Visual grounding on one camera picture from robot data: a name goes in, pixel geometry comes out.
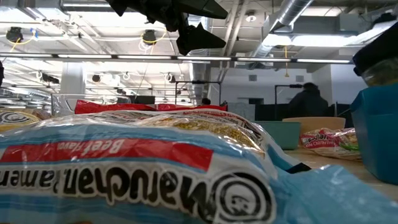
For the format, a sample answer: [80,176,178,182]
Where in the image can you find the black ceiling cord reel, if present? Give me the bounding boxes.
[141,29,158,46]
[5,26,24,44]

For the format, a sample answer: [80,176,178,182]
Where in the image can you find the clear plastic container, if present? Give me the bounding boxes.
[50,92,105,118]

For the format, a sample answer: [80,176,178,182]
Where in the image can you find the teal rectangular container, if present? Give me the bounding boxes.
[253,120,302,151]

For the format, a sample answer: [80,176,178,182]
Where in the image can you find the white pillar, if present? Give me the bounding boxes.
[60,62,86,96]

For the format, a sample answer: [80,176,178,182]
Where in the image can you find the dark blue tray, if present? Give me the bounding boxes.
[350,81,398,186]

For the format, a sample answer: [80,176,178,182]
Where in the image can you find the overhead light rail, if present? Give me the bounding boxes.
[0,52,398,65]

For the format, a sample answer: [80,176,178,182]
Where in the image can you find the chicken ramen packet with green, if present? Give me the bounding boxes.
[299,126,361,162]

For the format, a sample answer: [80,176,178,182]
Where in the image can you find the orange bowl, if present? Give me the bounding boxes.
[282,116,346,136]

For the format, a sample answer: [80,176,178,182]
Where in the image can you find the red and yellow ramen packet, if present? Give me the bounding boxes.
[37,99,268,156]

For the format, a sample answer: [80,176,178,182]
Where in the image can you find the large silver ventilation duct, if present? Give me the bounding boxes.
[178,12,215,97]

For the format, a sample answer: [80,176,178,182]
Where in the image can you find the black background frame stand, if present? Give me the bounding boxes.
[174,80,222,106]
[274,83,319,122]

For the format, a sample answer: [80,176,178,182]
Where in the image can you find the thin silver ventilation duct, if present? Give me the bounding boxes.
[251,0,315,60]

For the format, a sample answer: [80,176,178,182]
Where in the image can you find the small black cup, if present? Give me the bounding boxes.
[353,21,398,88]

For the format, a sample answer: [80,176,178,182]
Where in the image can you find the blue beef ramen packet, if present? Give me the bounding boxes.
[0,119,398,224]

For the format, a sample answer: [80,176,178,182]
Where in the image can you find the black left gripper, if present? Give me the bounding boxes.
[104,0,229,57]

